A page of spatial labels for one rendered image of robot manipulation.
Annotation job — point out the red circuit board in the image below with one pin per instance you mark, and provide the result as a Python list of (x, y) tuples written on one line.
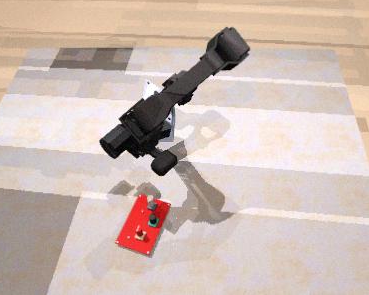
[(142, 226)]

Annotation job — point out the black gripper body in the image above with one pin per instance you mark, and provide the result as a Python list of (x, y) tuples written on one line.
[(163, 161)]

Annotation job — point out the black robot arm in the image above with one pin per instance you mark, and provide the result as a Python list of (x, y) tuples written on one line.
[(148, 117)]

